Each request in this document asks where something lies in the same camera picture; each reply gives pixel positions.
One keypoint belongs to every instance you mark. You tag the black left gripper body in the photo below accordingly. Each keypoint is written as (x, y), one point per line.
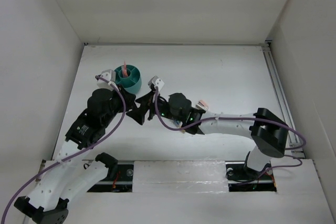
(117, 107)

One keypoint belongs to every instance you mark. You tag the aluminium side rail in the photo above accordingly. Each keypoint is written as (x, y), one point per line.
(292, 139)

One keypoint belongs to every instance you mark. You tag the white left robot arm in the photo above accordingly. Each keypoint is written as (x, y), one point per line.
(48, 202)

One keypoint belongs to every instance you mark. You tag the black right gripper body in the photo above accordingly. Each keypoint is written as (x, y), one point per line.
(163, 107)

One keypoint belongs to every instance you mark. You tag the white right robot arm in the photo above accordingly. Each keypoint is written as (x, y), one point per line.
(263, 127)

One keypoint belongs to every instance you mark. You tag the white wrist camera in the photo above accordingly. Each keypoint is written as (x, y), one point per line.
(155, 83)
(106, 79)

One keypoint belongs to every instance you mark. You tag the clear glue bottle blue cap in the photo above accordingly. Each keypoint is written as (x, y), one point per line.
(177, 123)

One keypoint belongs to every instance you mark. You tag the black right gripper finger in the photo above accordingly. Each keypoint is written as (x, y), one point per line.
(146, 100)
(138, 114)

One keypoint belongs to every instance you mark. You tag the teal round desk organizer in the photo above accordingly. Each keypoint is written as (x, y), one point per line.
(133, 82)

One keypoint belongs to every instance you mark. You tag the thin pink pen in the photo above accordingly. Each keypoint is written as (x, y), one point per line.
(124, 71)

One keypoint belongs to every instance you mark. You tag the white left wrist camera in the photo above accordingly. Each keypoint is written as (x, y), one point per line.
(106, 79)

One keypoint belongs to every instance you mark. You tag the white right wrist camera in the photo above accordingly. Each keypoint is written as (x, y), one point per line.
(155, 83)

